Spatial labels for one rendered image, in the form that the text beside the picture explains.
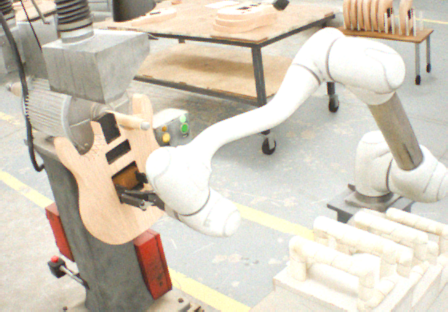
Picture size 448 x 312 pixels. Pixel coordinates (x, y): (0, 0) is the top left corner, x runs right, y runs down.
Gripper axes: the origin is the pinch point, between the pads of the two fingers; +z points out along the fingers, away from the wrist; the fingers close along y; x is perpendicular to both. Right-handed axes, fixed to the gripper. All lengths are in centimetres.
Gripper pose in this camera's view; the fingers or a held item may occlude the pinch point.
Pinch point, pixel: (129, 182)
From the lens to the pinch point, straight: 163.9
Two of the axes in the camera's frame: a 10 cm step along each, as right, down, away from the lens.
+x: -2.0, -8.5, -4.8
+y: 6.5, -4.9, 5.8
